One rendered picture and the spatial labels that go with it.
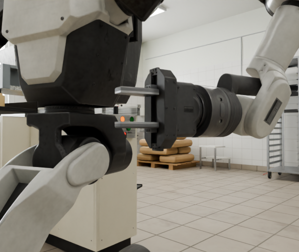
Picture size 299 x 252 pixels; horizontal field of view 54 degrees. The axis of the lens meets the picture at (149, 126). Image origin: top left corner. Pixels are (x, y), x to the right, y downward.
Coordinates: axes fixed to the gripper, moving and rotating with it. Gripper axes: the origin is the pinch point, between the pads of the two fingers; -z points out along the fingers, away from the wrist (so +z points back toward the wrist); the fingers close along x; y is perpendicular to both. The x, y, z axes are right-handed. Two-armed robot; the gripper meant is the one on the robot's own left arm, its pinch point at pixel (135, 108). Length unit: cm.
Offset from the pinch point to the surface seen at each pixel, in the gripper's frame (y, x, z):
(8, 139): -173, -9, 4
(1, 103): -2.1, 0.0, -17.4
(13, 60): -184, 45, 8
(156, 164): -445, -70, 305
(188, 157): -413, -58, 362
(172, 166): -401, -70, 312
